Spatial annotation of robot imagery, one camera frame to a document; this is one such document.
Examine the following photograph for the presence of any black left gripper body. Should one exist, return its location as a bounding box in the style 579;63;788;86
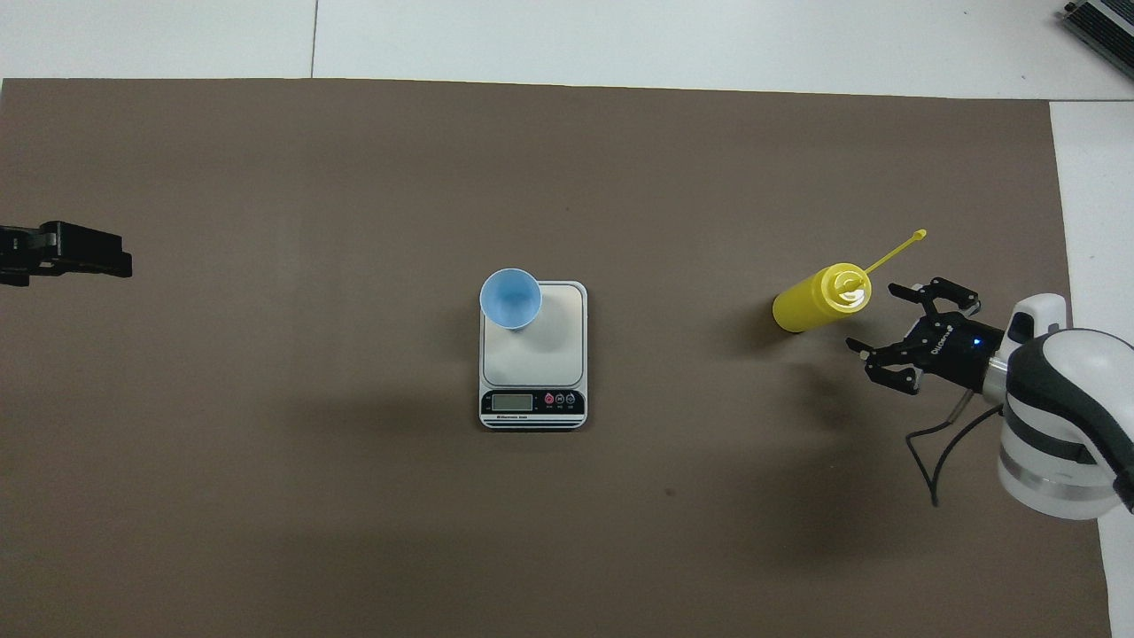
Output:
0;225;43;286

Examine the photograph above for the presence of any yellow squeeze bottle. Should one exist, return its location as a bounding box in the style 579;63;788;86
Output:
773;230;928;334

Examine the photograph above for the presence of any brown paper table mat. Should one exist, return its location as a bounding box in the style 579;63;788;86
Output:
0;78;1113;638

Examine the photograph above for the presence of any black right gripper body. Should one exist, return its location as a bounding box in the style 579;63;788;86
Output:
913;312;1006;395

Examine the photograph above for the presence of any grey ribbed metal profile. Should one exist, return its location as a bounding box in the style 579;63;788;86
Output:
1061;0;1134;82

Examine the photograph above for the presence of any silver digital kitchen scale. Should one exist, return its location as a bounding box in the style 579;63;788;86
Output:
479;280;588;432

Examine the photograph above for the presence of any light blue plastic cup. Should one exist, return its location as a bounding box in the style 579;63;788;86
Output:
479;268;543;331

